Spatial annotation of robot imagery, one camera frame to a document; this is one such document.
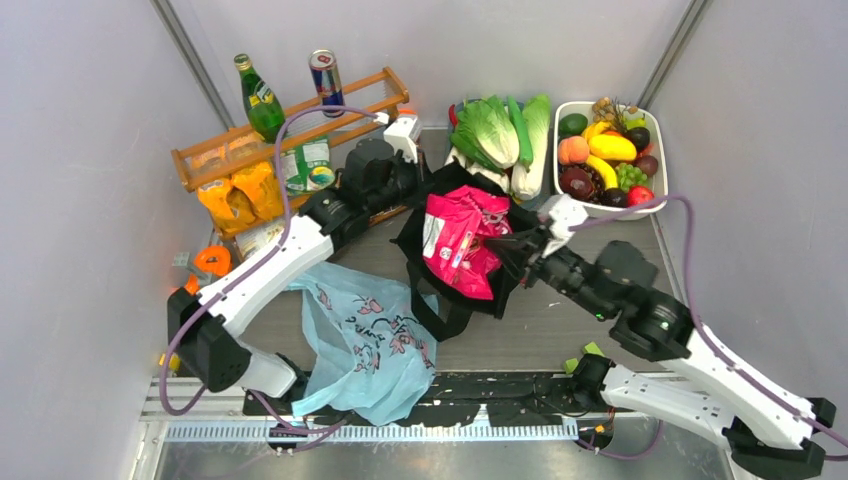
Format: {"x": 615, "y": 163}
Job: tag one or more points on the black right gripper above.
{"x": 516, "y": 248}

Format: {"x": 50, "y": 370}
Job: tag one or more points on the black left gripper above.
{"x": 414, "y": 169}

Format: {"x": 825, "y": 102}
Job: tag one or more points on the pink red snack packet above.
{"x": 455, "y": 226}

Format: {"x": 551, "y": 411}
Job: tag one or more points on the red chili pepper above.
{"x": 452, "y": 115}

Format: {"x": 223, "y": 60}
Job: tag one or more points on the black tote bag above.
{"x": 442, "y": 310}

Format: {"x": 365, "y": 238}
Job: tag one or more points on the green lettuce leaf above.
{"x": 487, "y": 122}

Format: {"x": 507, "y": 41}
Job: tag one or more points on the light blue plastic bag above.
{"x": 373, "y": 356}

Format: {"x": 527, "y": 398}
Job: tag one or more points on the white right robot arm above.
{"x": 767, "y": 431}

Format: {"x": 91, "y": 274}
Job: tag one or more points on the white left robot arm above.
{"x": 205, "y": 327}

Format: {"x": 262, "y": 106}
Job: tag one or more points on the napa cabbage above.
{"x": 526, "y": 184}

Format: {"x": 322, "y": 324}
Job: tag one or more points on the white cauliflower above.
{"x": 500, "y": 179}

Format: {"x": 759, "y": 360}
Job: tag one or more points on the green white snack bag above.
{"x": 307, "y": 168}

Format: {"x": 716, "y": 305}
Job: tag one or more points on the dark plum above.
{"x": 614, "y": 197}

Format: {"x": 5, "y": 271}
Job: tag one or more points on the peach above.
{"x": 573, "y": 150}

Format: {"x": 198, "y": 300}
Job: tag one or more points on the yellow banana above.
{"x": 607, "y": 173}

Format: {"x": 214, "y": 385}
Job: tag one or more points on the green toy block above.
{"x": 593, "y": 349}

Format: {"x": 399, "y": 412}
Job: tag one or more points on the orange snack bag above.
{"x": 245, "y": 197}

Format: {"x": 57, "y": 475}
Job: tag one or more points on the blue red drink can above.
{"x": 323, "y": 67}

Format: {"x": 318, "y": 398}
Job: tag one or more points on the green glass bottle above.
{"x": 262, "y": 107}

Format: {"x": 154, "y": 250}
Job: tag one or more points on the red apple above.
{"x": 640, "y": 196}

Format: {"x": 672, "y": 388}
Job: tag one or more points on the green grapes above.
{"x": 629, "y": 175}

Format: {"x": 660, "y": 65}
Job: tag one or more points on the green avocado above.
{"x": 572, "y": 124}

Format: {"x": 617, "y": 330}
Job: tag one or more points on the yellow mango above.
{"x": 612, "y": 147}

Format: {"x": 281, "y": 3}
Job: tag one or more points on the white brown snack bag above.
{"x": 249, "y": 242}

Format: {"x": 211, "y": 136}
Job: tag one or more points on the orange toy arch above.
{"x": 214, "y": 259}

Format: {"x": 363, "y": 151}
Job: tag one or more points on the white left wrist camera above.
{"x": 403, "y": 135}

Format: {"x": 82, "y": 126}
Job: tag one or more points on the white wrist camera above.
{"x": 559, "y": 214}
{"x": 403, "y": 135}

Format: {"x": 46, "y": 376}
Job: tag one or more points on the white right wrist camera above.
{"x": 559, "y": 214}

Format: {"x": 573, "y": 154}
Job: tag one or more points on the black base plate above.
{"x": 529, "y": 398}

